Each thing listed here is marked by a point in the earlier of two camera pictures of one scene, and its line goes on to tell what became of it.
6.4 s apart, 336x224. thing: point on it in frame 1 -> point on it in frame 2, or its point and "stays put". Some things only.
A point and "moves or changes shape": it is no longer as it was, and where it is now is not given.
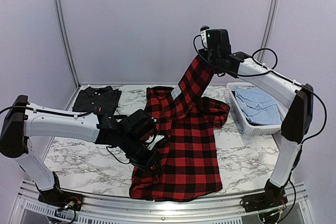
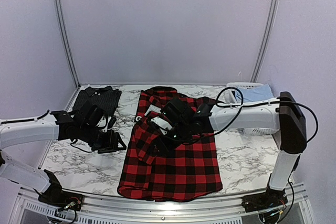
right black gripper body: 212,57 -> 182,134
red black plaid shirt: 188,150 moves or changes shape
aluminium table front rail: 29,209 stays put
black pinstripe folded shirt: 105,99 stays put
